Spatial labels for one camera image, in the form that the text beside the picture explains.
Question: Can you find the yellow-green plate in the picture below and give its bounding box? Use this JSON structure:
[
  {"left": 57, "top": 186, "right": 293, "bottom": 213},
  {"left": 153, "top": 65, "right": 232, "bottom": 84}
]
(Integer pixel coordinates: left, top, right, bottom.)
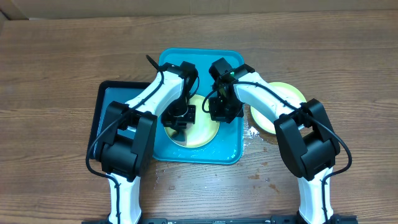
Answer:
[
  {"left": 164, "top": 95, "right": 220, "bottom": 148},
  {"left": 250, "top": 82, "right": 307, "bottom": 135}
]

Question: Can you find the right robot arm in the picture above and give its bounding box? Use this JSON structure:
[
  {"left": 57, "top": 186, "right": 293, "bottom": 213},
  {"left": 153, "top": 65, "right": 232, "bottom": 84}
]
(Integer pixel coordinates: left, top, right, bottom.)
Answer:
[{"left": 205, "top": 63, "right": 340, "bottom": 223}]

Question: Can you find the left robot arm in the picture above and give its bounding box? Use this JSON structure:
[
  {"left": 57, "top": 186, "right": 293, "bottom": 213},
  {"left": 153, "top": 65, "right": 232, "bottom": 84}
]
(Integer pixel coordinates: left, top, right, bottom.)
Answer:
[{"left": 86, "top": 62, "right": 198, "bottom": 223}]

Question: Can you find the teal plastic tray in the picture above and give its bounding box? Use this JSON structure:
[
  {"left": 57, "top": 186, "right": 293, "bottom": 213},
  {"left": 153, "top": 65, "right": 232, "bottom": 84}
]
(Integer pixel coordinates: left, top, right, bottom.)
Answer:
[{"left": 154, "top": 48, "right": 244, "bottom": 165}]

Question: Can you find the black plastic tray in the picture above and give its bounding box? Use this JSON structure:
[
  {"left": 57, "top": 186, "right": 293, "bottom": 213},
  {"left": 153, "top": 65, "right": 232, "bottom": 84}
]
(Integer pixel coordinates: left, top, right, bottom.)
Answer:
[{"left": 87, "top": 80, "right": 150, "bottom": 149}]

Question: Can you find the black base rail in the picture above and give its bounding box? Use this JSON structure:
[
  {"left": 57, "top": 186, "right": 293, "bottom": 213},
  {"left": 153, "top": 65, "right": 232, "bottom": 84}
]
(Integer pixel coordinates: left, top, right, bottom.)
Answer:
[{"left": 81, "top": 214, "right": 358, "bottom": 224}]

